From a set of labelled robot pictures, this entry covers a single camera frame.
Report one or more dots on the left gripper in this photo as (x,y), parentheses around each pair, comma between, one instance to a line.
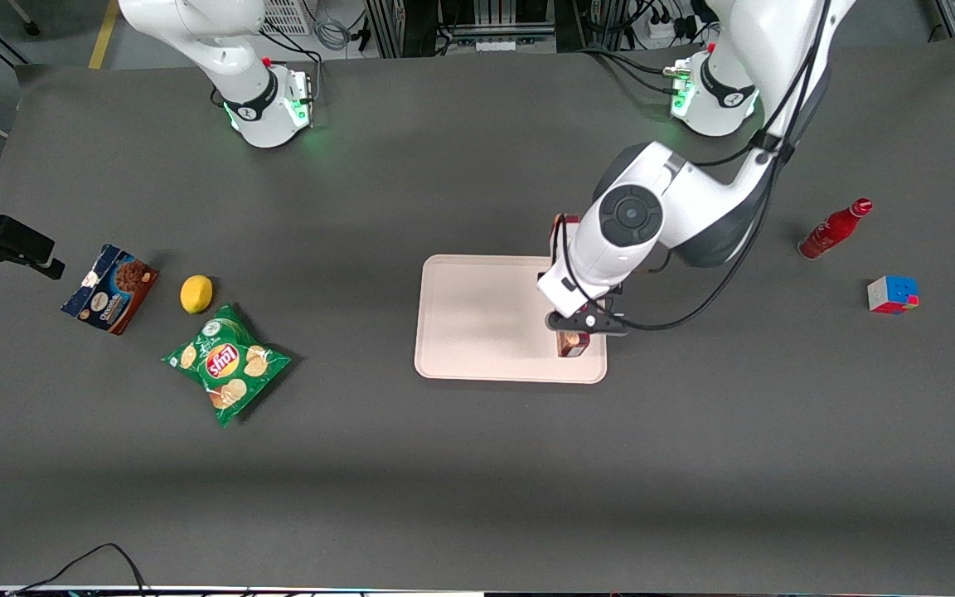
(615,290)

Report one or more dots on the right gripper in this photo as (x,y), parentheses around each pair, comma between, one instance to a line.
(15,240)

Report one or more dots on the red tartan cookie box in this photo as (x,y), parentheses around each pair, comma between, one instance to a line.
(573,344)

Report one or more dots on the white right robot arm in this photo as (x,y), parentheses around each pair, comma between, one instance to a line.
(229,50)

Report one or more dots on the beige plastic tray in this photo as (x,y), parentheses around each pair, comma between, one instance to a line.
(477,323)

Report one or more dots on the blue chocolate cookie box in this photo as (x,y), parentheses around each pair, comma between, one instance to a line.
(110,288)

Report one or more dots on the white perforated box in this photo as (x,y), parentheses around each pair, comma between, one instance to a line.
(287,16)

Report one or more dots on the yellow lemon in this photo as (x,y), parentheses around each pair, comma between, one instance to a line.
(196,294)

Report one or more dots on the green chips bag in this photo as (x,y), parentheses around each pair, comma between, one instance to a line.
(227,365)

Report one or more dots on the red soda bottle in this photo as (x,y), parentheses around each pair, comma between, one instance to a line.
(830,232)

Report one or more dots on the white power strip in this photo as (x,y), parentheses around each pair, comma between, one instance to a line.
(497,45)
(661,29)

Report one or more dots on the colourful puzzle cube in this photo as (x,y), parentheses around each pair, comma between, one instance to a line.
(892,295)

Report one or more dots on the dark aluminium equipment rack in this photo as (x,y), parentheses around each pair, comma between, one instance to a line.
(469,21)

